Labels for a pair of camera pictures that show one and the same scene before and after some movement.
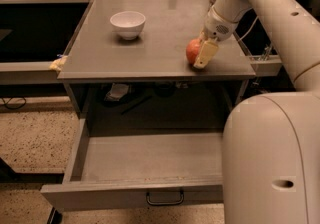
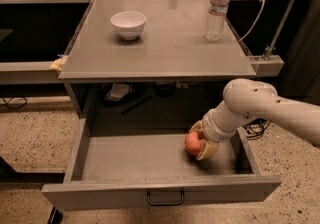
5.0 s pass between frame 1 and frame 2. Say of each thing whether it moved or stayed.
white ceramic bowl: stayed
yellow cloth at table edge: stayed
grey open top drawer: stayed
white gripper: moved
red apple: moved
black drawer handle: stayed
